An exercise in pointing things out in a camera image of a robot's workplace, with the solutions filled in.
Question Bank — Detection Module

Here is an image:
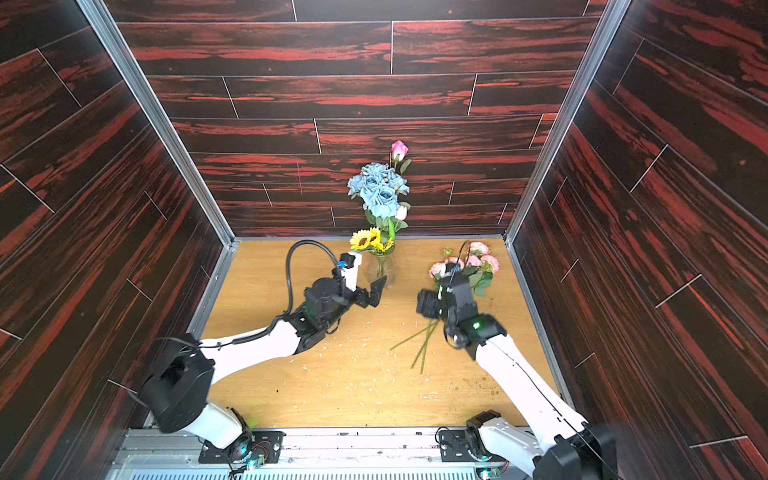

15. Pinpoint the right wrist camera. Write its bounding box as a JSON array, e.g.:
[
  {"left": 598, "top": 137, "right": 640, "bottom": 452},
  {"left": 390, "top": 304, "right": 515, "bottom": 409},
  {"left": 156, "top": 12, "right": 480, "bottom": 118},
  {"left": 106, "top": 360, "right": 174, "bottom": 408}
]
[{"left": 433, "top": 257, "right": 469, "bottom": 294}]

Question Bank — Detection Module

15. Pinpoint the yellow sunflower bunch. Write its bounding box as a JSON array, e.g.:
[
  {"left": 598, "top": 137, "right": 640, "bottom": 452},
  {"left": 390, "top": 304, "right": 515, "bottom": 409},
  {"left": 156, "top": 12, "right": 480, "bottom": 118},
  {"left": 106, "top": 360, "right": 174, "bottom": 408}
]
[{"left": 349, "top": 227, "right": 395, "bottom": 256}]

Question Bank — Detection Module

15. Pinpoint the pink carnation stem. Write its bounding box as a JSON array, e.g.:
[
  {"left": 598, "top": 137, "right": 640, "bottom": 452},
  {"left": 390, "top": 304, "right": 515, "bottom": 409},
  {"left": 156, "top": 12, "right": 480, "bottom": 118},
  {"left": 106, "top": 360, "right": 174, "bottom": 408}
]
[
  {"left": 400, "top": 241, "right": 500, "bottom": 344},
  {"left": 410, "top": 247, "right": 464, "bottom": 374}
]

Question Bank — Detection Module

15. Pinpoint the magenta rosebud stem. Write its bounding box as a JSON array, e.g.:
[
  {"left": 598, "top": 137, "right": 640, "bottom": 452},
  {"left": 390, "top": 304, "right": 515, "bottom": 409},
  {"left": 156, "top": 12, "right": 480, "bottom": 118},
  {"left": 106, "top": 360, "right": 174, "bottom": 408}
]
[{"left": 390, "top": 140, "right": 411, "bottom": 175}]

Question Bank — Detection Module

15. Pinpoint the blue rose bunch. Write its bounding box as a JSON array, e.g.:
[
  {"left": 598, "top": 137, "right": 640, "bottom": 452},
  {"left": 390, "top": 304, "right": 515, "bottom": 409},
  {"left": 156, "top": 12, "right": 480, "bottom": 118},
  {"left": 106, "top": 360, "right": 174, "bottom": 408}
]
[{"left": 347, "top": 163, "right": 410, "bottom": 221}]

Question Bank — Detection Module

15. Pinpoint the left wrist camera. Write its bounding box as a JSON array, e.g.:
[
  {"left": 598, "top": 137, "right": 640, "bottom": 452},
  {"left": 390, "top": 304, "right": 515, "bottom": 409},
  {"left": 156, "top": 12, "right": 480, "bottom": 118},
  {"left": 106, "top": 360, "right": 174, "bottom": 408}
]
[{"left": 338, "top": 251, "right": 362, "bottom": 293}]

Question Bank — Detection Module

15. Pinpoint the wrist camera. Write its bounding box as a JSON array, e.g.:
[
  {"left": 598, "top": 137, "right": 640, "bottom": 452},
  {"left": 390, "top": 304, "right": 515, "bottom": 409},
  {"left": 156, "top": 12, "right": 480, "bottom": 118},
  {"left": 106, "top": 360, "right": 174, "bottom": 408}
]
[
  {"left": 433, "top": 257, "right": 469, "bottom": 294},
  {"left": 338, "top": 251, "right": 362, "bottom": 293}
]

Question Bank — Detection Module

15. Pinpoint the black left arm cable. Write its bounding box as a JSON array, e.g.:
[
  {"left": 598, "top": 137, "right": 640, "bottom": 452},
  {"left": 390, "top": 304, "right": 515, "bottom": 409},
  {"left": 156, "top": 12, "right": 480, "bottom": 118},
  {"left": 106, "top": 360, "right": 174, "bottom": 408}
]
[{"left": 263, "top": 239, "right": 343, "bottom": 343}]

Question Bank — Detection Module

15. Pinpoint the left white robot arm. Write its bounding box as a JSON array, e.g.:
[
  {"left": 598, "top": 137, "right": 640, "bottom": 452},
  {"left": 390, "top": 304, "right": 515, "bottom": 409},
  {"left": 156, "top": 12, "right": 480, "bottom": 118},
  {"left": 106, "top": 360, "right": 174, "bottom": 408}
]
[{"left": 138, "top": 276, "right": 387, "bottom": 460}]

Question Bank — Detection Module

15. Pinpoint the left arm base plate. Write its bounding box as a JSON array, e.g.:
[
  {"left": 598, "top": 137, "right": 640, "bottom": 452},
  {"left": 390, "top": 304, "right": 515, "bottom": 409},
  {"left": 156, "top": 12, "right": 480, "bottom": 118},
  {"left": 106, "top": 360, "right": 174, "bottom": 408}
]
[{"left": 198, "top": 430, "right": 285, "bottom": 468}]

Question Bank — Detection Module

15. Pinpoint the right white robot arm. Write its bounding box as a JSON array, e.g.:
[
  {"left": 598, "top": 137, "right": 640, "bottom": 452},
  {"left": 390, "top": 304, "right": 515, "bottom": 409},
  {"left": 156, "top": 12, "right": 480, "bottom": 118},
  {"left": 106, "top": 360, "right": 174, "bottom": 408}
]
[{"left": 416, "top": 274, "right": 619, "bottom": 479}]

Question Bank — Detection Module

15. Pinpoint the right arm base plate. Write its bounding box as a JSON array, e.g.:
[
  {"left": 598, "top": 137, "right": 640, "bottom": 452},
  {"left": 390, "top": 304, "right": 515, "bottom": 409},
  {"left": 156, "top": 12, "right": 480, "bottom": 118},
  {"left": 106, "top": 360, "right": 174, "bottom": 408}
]
[{"left": 434, "top": 426, "right": 492, "bottom": 463}]

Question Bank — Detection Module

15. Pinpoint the clear glass vase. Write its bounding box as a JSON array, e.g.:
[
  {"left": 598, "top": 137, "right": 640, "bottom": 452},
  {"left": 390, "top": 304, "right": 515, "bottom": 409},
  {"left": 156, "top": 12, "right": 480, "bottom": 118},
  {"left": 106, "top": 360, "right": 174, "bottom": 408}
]
[{"left": 366, "top": 252, "right": 396, "bottom": 288}]

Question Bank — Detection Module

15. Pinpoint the aluminium front rail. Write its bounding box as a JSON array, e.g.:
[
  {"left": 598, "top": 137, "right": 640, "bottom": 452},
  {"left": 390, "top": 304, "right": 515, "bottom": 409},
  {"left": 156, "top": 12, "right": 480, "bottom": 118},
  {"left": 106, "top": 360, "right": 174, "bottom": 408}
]
[{"left": 106, "top": 427, "right": 526, "bottom": 479}]

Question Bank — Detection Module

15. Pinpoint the pale pink rosebud stem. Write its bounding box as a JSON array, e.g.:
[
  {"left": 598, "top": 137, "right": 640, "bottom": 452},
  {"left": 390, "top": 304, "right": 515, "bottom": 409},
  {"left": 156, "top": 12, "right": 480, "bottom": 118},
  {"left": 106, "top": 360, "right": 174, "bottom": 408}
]
[{"left": 437, "top": 265, "right": 505, "bottom": 360}]

